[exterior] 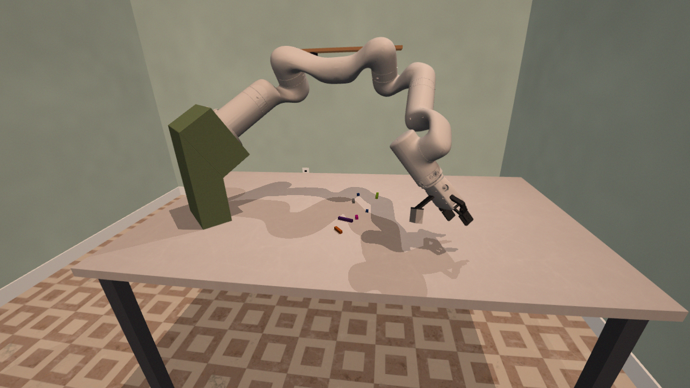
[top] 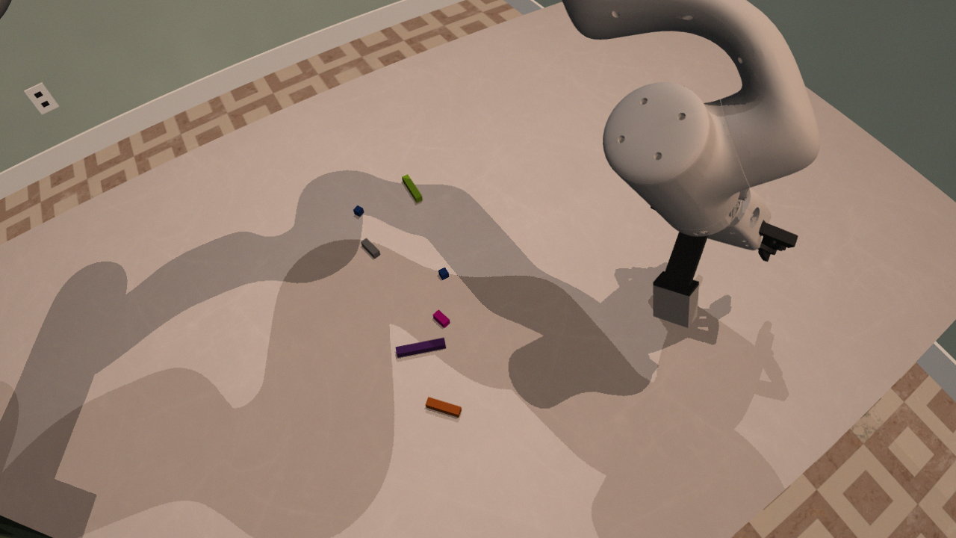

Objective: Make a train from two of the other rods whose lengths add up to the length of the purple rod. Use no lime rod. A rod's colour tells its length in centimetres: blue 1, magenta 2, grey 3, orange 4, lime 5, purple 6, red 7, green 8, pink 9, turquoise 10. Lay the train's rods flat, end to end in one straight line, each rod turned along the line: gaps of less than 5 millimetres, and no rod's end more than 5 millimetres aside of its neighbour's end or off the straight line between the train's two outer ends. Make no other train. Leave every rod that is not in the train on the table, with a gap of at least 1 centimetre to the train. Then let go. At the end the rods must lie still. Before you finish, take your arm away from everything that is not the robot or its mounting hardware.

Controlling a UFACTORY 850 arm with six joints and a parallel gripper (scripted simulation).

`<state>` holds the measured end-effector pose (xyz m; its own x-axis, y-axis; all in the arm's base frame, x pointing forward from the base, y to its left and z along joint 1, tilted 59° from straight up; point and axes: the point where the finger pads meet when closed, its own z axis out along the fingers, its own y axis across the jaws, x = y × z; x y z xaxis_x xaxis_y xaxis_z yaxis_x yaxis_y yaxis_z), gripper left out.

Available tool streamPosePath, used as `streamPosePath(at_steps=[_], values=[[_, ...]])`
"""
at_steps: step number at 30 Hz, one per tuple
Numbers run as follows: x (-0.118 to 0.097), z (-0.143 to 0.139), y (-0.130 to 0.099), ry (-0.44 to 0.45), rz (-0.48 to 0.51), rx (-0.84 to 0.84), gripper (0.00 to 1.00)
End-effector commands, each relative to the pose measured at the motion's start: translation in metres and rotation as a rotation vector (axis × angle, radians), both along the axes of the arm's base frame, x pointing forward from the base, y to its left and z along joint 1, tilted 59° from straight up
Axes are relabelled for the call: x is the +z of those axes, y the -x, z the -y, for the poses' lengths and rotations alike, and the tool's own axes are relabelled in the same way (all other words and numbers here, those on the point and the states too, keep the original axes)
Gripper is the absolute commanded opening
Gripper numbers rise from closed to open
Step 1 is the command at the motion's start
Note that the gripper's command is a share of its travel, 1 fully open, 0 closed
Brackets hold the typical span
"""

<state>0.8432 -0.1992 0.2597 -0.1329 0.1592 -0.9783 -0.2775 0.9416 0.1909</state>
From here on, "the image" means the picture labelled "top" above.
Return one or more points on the small magenta block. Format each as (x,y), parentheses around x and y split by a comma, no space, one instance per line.
(441,318)

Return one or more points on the purple rod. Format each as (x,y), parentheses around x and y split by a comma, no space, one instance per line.
(420,347)

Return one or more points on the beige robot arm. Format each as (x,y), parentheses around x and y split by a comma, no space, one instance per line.
(693,161)

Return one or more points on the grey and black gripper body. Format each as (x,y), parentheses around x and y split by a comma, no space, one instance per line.
(744,227)

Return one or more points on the orange rod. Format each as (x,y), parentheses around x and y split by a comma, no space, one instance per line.
(443,407)

